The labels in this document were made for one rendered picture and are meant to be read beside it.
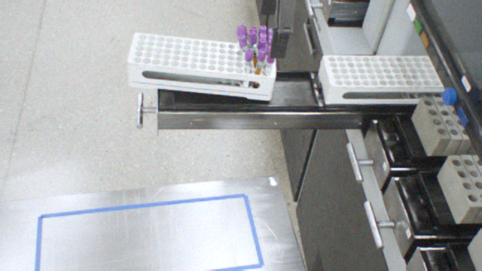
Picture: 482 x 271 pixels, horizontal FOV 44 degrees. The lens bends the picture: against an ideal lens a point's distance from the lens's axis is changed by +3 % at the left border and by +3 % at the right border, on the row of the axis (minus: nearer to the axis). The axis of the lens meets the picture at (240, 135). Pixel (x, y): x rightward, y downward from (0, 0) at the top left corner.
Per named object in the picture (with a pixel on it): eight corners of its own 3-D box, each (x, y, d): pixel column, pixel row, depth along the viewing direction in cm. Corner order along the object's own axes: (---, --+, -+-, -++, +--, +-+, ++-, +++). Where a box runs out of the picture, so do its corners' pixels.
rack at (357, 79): (446, 77, 133) (456, 56, 129) (462, 108, 127) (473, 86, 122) (315, 77, 129) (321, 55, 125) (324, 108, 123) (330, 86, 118)
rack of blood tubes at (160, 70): (271, 69, 127) (276, 47, 123) (271, 100, 121) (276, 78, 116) (135, 55, 126) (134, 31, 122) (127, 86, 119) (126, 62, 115)
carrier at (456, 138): (451, 161, 113) (463, 140, 109) (440, 161, 113) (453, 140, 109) (431, 117, 121) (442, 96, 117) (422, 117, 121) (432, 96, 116)
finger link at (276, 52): (290, 25, 104) (291, 28, 104) (284, 56, 110) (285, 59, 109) (273, 25, 104) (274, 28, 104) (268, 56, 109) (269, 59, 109)
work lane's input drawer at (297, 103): (447, 93, 140) (462, 64, 134) (468, 136, 131) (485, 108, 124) (137, 92, 130) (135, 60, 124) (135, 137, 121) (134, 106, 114)
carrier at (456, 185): (469, 228, 103) (483, 207, 98) (457, 228, 103) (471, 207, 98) (446, 175, 111) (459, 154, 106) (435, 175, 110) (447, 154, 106)
